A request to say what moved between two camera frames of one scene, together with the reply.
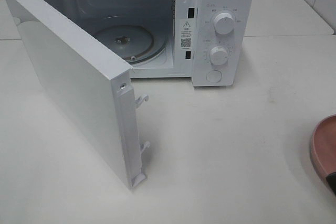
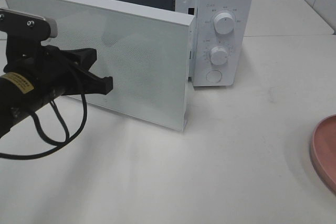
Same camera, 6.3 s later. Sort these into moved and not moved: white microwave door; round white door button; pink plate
Moved: white microwave door
Not moved: round white door button; pink plate
